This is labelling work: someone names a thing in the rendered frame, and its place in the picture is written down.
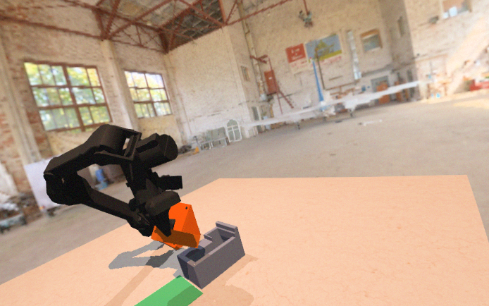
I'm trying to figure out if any orange l-shaped part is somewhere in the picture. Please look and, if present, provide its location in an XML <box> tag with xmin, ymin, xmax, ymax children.
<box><xmin>151</xmin><ymin>226</ymin><xmax>200</xmax><ymax>248</ymax></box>

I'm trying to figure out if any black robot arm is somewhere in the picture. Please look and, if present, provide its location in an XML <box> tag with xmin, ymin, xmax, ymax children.
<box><xmin>43</xmin><ymin>124</ymin><xmax>182</xmax><ymax>237</ymax></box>

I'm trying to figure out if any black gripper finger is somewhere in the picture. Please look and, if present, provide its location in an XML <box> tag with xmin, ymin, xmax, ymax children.
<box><xmin>145</xmin><ymin>208</ymin><xmax>172</xmax><ymax>237</ymax></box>
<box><xmin>137</xmin><ymin>211</ymin><xmax>155</xmax><ymax>228</ymax></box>

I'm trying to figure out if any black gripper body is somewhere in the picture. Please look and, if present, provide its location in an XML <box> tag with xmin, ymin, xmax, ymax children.
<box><xmin>126</xmin><ymin>169</ymin><xmax>181</xmax><ymax>216</ymax></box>

